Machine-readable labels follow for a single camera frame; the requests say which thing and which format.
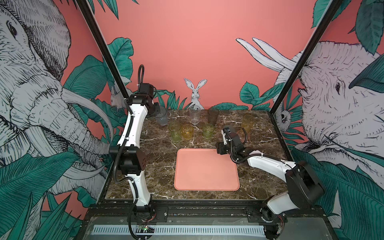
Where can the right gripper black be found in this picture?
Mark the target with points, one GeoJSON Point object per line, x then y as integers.
{"type": "Point", "coordinates": [220, 147]}

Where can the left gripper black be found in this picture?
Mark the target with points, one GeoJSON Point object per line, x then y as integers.
{"type": "Point", "coordinates": [157, 109]}

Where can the tall blue-grey clear tumbler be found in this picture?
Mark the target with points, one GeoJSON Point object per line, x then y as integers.
{"type": "Point", "coordinates": [162, 116]}

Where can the pink plastic tray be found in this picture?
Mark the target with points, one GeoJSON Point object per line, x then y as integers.
{"type": "Point", "coordinates": [205, 170]}

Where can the tall light green tumbler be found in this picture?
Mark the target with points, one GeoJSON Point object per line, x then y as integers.
{"type": "Point", "coordinates": [175, 131]}

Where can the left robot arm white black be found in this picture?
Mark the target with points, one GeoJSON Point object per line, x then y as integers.
{"type": "Point", "coordinates": [130, 161]}

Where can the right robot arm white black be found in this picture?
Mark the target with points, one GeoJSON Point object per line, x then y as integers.
{"type": "Point", "coordinates": [303, 188]}

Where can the tall yellow tumbler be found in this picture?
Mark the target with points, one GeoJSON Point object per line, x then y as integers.
{"type": "Point", "coordinates": [247, 122]}

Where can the short green tumbler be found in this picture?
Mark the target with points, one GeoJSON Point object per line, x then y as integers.
{"type": "Point", "coordinates": [208, 131]}

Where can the tall dark grey tumbler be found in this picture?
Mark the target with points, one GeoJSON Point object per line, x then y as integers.
{"type": "Point", "coordinates": [213, 114]}

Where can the short yellow tumbler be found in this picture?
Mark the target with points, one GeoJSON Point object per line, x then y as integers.
{"type": "Point", "coordinates": [187, 131]}

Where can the white perforated strip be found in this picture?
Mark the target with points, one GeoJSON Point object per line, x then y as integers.
{"type": "Point", "coordinates": [167, 230]}

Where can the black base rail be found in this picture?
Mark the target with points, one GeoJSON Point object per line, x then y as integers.
{"type": "Point", "coordinates": [164, 210]}

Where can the left black frame post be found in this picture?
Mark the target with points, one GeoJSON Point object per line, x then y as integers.
{"type": "Point", "coordinates": [88, 15]}

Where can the black frame post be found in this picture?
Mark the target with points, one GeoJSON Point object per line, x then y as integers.
{"type": "Point", "coordinates": [324, 22]}
{"type": "Point", "coordinates": [88, 15]}

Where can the right black frame post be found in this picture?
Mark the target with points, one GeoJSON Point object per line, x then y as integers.
{"type": "Point", "coordinates": [324, 22]}

